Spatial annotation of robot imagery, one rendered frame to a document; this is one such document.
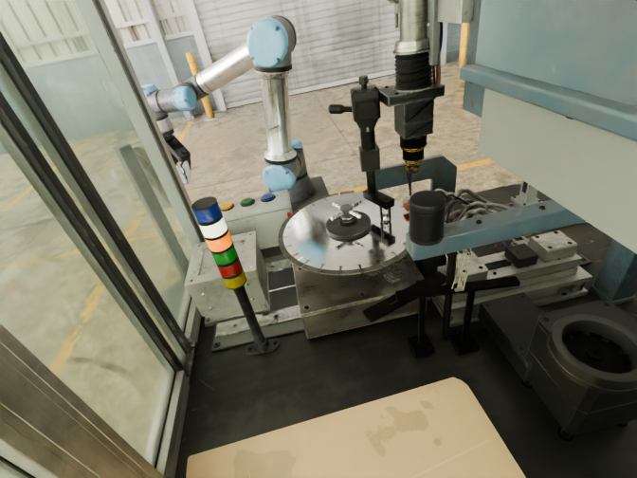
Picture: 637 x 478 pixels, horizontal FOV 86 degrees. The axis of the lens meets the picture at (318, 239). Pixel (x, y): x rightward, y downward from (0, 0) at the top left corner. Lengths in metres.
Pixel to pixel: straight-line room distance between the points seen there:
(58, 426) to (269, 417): 0.38
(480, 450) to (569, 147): 0.53
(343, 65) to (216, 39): 2.17
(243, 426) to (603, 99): 0.74
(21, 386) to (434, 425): 0.62
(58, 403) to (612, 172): 0.61
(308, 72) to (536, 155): 6.38
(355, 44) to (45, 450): 6.65
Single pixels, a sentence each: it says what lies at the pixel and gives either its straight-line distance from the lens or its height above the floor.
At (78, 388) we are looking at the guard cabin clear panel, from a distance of 0.61.
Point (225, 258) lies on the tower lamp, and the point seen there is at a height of 1.05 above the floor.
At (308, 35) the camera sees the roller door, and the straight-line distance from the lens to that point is 6.65.
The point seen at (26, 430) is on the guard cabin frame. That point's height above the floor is 1.10.
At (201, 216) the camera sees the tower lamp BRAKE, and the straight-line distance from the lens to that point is 0.62.
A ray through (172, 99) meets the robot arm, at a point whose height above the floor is 1.22.
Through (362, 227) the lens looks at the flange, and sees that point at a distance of 0.81.
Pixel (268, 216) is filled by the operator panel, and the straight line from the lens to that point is 1.11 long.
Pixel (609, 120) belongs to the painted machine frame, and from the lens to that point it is 0.30.
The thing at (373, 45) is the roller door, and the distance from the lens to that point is 6.89.
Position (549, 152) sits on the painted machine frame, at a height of 1.27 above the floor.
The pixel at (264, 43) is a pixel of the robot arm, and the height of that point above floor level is 1.33.
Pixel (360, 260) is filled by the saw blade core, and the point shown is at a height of 0.95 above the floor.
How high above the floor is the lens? 1.42
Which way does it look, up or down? 35 degrees down
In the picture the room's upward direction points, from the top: 11 degrees counter-clockwise
